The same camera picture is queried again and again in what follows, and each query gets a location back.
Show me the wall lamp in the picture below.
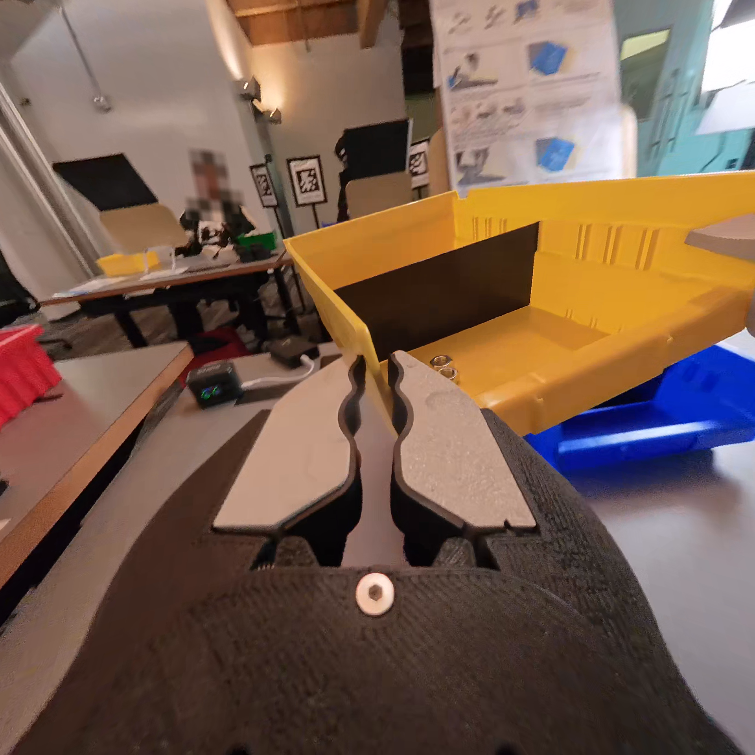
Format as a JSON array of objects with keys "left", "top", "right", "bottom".
[{"left": 236, "top": 75, "right": 284, "bottom": 126}]

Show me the black flat panel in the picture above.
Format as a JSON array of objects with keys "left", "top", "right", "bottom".
[
  {"left": 53, "top": 154, "right": 160, "bottom": 213},
  {"left": 340, "top": 118, "right": 411, "bottom": 178}
]

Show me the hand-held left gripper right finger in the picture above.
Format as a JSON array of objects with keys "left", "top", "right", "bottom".
[{"left": 390, "top": 351, "right": 538, "bottom": 561}]

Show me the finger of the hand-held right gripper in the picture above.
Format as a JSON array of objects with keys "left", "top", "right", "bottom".
[{"left": 685, "top": 213, "right": 755, "bottom": 260}]

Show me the wooden board stand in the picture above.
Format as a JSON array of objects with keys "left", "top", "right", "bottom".
[
  {"left": 101, "top": 203, "right": 190, "bottom": 254},
  {"left": 345, "top": 174, "right": 416, "bottom": 221}
]

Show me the blue plastic bin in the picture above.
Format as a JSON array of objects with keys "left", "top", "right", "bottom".
[{"left": 525, "top": 345, "right": 755, "bottom": 475}]

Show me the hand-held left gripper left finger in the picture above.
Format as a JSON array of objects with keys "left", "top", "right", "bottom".
[{"left": 213, "top": 354, "right": 363, "bottom": 555}]

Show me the black power bank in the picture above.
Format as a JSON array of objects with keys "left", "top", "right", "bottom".
[{"left": 269, "top": 337, "right": 319, "bottom": 369}]

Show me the red bag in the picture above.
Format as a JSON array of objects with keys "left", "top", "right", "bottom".
[{"left": 192, "top": 327, "right": 251, "bottom": 358}]

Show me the instruction sheet stand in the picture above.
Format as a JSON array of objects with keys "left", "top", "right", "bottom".
[{"left": 427, "top": 0, "right": 638, "bottom": 195}]

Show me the wooden desk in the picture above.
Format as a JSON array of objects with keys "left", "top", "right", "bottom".
[
  {"left": 42, "top": 252, "right": 290, "bottom": 349},
  {"left": 0, "top": 343, "right": 195, "bottom": 591}
]

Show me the green object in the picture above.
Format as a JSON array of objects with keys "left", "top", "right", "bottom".
[{"left": 236, "top": 233, "right": 280, "bottom": 263}]

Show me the white cable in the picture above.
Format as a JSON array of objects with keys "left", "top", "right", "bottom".
[{"left": 234, "top": 352, "right": 322, "bottom": 400}]

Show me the red plastic bin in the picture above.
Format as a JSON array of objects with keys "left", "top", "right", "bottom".
[{"left": 0, "top": 325, "right": 62, "bottom": 428}]

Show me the framed marker sign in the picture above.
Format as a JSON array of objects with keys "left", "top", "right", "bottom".
[
  {"left": 287, "top": 155, "right": 326, "bottom": 208},
  {"left": 250, "top": 163, "right": 279, "bottom": 211},
  {"left": 407, "top": 138, "right": 433, "bottom": 190}
]

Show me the black electronic device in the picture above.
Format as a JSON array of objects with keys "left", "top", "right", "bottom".
[{"left": 187, "top": 360, "right": 245, "bottom": 409}]

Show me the yellow plastic bin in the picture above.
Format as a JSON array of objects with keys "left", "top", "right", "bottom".
[
  {"left": 284, "top": 171, "right": 755, "bottom": 437},
  {"left": 97, "top": 250, "right": 162, "bottom": 279}
]

